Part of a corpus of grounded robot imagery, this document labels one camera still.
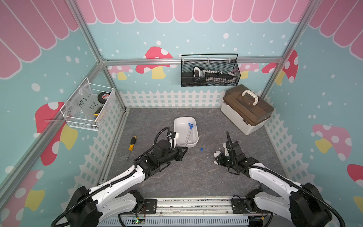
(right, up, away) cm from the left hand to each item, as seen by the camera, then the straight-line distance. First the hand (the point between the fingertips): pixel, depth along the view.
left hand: (187, 151), depth 77 cm
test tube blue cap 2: (+10, -3, +20) cm, 23 cm away
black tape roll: (-48, +30, +4) cm, 57 cm away
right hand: (+18, -6, +10) cm, 21 cm away
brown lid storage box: (+43, +25, +24) cm, 55 cm away
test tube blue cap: (+2, +14, +32) cm, 35 cm away
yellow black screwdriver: (-38, -1, +18) cm, 42 cm away
